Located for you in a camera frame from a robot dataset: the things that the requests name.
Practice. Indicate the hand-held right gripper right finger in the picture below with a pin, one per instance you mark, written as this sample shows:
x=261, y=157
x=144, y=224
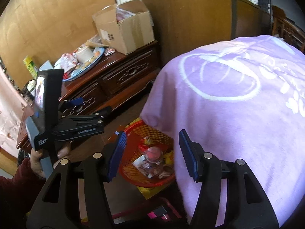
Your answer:
x=188, y=155

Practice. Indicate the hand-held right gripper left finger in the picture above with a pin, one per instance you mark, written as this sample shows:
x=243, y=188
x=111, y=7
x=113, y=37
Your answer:
x=118, y=155

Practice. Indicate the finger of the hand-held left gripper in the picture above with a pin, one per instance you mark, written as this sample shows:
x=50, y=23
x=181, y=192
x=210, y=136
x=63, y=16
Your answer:
x=72, y=102
x=90, y=118

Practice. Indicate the red yellow plastic wrapper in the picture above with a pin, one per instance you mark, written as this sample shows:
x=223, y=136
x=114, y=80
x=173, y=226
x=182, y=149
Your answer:
x=170, y=157

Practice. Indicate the red snack wrapper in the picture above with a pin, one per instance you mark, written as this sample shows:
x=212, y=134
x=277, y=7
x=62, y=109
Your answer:
x=147, y=146

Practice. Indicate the clear plastic bag red print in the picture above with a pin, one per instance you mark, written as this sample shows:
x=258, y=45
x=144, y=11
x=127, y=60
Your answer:
x=153, y=156

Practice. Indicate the red plastic basket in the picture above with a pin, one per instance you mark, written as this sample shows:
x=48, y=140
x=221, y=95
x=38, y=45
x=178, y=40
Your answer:
x=143, y=181

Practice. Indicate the person's left forearm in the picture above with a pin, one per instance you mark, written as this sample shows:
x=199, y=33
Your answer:
x=16, y=195

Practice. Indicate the person's left hand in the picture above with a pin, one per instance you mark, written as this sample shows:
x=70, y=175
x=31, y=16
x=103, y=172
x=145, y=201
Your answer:
x=35, y=164

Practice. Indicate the blue round plate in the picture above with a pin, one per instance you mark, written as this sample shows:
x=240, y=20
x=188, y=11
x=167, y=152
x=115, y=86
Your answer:
x=88, y=68

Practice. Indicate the pink cloth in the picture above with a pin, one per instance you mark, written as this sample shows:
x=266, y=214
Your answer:
x=9, y=114

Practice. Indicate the green box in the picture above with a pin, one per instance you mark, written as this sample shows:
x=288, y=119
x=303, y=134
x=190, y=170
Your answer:
x=29, y=66

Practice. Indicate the white cup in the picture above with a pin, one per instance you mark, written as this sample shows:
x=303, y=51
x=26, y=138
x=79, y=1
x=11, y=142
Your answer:
x=84, y=54

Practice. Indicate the purple printed blanket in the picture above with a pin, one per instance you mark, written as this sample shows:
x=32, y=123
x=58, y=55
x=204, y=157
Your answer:
x=233, y=136

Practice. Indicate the dark carved wooden dresser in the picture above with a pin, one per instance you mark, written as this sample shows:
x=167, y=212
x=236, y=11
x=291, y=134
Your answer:
x=124, y=74

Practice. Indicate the cardboard box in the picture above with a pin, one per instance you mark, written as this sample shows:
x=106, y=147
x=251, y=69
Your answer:
x=128, y=31

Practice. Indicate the tall wooden cabinet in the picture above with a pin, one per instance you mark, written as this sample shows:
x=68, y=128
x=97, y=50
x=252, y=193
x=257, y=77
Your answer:
x=195, y=23

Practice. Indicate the carved wooden chair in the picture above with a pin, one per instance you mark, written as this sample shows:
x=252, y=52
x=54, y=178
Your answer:
x=289, y=28

